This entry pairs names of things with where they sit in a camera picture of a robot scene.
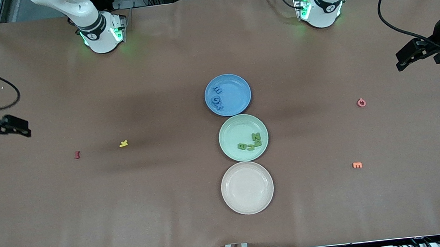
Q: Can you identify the blue round plate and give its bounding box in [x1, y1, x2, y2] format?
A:
[203, 72, 254, 119]

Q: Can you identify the mint green round plate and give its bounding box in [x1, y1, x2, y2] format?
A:
[216, 112, 271, 165]

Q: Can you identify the beige round plate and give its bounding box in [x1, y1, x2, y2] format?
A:
[218, 159, 277, 218]

